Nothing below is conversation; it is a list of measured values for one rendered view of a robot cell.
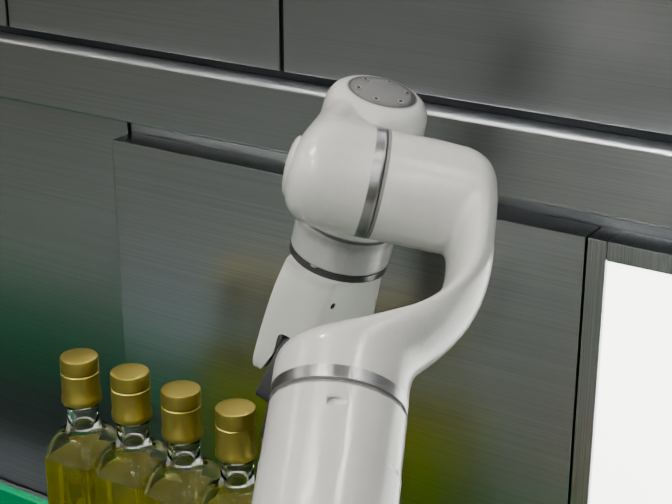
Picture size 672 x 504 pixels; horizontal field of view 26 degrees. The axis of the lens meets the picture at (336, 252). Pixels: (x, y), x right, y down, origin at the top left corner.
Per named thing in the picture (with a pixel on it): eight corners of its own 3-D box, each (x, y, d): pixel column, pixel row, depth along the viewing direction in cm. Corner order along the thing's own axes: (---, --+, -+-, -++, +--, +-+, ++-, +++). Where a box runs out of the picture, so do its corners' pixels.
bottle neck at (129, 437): (157, 438, 128) (155, 389, 126) (135, 452, 125) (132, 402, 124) (131, 429, 129) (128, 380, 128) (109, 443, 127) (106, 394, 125)
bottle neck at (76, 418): (107, 421, 131) (104, 373, 129) (85, 435, 128) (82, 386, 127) (81, 413, 132) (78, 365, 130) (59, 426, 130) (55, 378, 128)
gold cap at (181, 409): (212, 431, 124) (210, 385, 122) (186, 448, 121) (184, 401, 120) (179, 420, 126) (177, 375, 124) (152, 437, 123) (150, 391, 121)
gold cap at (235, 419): (266, 450, 121) (265, 403, 119) (241, 469, 118) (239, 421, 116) (232, 439, 123) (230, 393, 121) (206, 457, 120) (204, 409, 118)
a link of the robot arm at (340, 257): (343, 177, 113) (335, 209, 114) (278, 211, 106) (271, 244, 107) (424, 218, 110) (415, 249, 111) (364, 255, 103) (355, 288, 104)
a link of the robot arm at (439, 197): (258, 428, 91) (304, 160, 102) (458, 467, 92) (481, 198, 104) (279, 366, 84) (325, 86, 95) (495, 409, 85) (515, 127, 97)
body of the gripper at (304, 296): (337, 199, 114) (307, 318, 119) (263, 239, 106) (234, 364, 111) (418, 240, 111) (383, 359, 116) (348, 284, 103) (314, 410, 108)
